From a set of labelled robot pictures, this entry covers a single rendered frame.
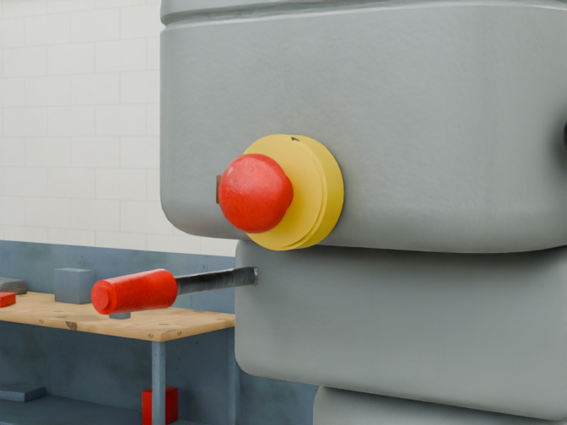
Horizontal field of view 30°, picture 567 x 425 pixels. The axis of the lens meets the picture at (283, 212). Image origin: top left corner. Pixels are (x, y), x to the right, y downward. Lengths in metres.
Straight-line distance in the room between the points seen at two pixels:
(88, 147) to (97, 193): 0.30
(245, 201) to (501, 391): 0.20
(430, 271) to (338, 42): 0.16
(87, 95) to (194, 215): 6.29
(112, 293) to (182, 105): 0.11
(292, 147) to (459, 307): 0.15
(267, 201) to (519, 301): 0.17
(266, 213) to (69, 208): 6.50
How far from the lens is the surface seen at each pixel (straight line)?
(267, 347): 0.70
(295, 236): 0.54
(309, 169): 0.53
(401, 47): 0.53
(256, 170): 0.52
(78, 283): 6.51
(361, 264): 0.65
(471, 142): 0.52
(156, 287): 0.61
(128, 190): 6.64
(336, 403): 0.72
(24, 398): 6.91
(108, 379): 6.88
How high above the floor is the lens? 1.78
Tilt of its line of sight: 3 degrees down
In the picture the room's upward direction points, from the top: straight up
